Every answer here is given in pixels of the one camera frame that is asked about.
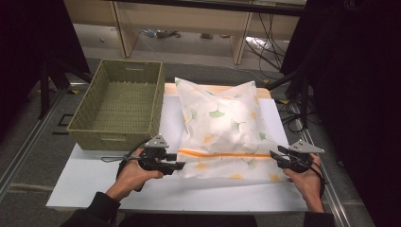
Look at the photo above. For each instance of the white plastic wrap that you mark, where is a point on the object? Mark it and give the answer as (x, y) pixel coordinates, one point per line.
(257, 41)

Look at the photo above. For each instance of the metal floor rail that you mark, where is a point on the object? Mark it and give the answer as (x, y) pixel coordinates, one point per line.
(19, 164)
(334, 201)

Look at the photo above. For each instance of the green woven basket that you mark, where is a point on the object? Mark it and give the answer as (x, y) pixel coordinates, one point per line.
(123, 107)

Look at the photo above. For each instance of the person's right hand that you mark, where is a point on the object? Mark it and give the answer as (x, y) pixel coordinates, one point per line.
(310, 186)

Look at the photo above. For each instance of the teal clutter on floor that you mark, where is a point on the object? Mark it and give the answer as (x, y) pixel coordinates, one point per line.
(159, 33)

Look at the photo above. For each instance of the white leaf-print laundry bag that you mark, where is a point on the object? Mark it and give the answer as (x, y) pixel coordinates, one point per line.
(227, 126)

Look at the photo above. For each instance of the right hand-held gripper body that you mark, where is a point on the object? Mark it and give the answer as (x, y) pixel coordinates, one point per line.
(299, 160)

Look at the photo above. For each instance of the wooden shelf unit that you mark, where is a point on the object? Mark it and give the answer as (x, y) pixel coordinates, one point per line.
(189, 19)

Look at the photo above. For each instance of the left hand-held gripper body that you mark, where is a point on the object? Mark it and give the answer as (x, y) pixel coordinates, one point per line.
(153, 157)

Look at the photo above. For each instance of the person's left hand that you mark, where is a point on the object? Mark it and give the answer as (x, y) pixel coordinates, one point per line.
(132, 175)

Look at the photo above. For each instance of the black tripod stand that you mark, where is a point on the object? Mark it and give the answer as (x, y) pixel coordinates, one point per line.
(44, 91)
(302, 94)

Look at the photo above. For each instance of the black curtain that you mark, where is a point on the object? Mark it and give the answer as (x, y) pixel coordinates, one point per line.
(28, 47)
(356, 94)

